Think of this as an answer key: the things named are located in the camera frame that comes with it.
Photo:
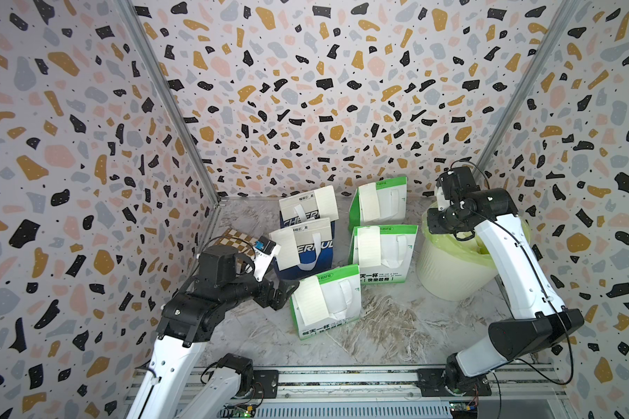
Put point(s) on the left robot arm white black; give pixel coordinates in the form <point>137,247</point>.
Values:
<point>223,279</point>

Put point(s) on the back blue white bag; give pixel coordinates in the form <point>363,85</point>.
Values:
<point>297,209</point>

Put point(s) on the green white bag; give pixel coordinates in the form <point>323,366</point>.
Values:
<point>392,194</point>
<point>327,300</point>
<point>397,242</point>

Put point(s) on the yellow-green bin liner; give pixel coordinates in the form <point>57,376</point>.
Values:
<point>472,251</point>

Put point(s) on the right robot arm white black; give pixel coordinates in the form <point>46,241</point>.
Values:
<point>540,318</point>

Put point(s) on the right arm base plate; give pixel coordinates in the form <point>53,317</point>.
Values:
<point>441,382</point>

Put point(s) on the corner aluminium post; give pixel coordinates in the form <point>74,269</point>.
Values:
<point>135,30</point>
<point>558,25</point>

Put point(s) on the blue white bag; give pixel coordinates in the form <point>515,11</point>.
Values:
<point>297,209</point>
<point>315,247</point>

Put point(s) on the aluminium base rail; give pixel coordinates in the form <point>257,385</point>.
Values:
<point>368,392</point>

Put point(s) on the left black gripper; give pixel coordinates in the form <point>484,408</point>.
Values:
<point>267,298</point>

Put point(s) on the wooden chessboard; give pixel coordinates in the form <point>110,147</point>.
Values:
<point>235,238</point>

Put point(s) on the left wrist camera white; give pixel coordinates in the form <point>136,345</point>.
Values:
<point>265,251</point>

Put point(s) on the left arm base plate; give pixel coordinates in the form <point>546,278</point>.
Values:
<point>264,385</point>

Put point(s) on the right corner aluminium post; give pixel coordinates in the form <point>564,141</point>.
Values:
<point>558,25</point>

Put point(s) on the left corner aluminium post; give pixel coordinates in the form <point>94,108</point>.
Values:
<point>135,30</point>

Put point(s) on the front blue white bag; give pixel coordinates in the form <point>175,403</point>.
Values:
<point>315,247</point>

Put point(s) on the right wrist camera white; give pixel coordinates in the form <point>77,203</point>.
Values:
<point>453,186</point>

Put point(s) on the white trash bin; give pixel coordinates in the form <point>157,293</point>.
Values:
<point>449,278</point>

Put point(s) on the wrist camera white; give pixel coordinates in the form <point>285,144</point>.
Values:
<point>453,186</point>
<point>265,251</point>

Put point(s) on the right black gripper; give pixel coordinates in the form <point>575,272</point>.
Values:
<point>432,227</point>

